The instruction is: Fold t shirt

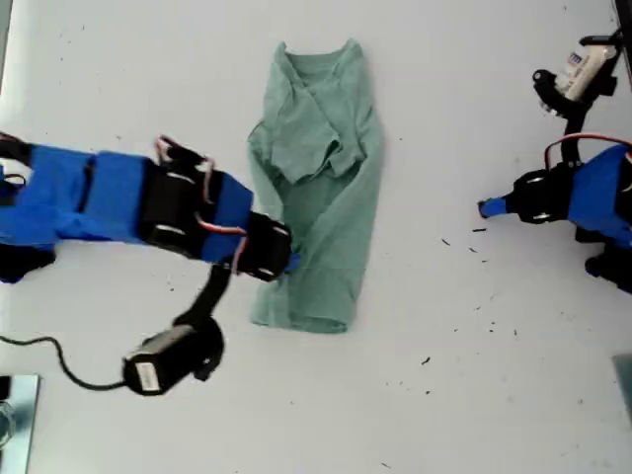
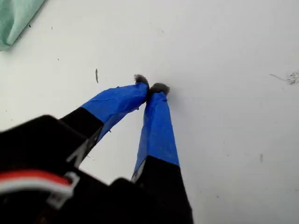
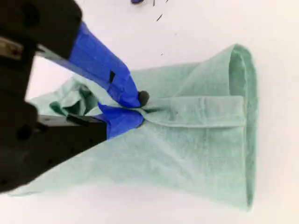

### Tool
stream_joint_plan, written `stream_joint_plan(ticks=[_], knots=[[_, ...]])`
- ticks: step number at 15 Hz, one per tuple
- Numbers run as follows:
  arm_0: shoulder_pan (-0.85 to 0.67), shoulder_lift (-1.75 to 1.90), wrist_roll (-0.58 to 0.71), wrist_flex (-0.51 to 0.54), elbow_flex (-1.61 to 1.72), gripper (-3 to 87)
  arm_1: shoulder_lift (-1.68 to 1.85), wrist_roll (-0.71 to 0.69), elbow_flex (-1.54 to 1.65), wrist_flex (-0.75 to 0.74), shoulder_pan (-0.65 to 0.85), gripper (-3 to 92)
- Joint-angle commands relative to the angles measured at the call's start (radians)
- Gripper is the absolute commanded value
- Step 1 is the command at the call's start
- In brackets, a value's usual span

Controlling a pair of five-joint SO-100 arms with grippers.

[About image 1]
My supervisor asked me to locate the green t-shirt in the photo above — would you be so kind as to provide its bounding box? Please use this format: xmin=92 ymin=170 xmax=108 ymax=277
xmin=246 ymin=38 xmax=385 ymax=336

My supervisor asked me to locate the gripper red white wire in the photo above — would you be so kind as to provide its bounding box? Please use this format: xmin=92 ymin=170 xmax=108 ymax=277
xmin=544 ymin=131 xmax=632 ymax=172
xmin=195 ymin=210 xmax=249 ymax=276

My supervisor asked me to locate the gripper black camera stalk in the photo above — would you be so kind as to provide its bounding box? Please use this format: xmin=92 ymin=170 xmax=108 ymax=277
xmin=561 ymin=96 xmax=596 ymax=167
xmin=170 ymin=264 xmax=233 ymax=330

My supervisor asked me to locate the wrist red white wire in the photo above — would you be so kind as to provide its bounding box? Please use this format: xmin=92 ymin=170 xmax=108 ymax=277
xmin=154 ymin=133 xmax=219 ymax=204

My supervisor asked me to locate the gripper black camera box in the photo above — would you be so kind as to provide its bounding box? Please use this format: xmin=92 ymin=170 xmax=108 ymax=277
xmin=121 ymin=315 xmax=226 ymax=398

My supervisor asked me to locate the black camera cable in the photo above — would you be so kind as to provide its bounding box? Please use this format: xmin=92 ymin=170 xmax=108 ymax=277
xmin=0 ymin=335 xmax=130 ymax=392

